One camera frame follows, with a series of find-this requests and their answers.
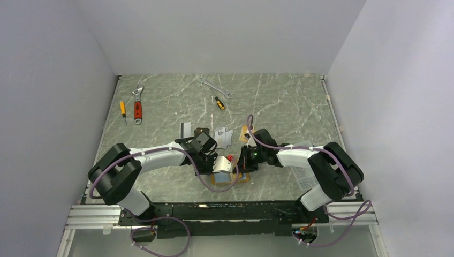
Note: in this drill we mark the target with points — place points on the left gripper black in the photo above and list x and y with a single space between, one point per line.
209 171

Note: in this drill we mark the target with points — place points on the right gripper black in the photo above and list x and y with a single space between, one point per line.
244 165

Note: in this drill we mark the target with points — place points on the orange leather card holder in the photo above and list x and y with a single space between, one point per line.
223 178

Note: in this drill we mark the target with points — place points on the grey credit card stack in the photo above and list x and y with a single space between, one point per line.
223 137

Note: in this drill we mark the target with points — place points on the white striped credit card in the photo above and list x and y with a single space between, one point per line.
185 130

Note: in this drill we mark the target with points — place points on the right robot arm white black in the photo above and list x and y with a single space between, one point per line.
335 172

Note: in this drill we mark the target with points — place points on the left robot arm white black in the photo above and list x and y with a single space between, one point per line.
114 175

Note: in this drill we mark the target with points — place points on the black credit card stack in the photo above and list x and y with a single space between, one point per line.
200 130

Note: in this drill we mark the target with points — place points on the clear plastic screw box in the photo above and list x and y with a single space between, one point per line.
303 172

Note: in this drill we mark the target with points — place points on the black yellow stubby screwdriver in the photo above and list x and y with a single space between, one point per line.
219 103

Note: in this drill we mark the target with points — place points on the silver open-end wrench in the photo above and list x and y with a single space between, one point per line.
227 94

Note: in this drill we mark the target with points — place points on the small yellow screwdriver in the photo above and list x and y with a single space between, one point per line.
123 111

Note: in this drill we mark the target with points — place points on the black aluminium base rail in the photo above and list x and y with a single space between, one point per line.
180 219

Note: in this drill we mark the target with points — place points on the red handled adjustable wrench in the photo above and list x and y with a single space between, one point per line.
137 112

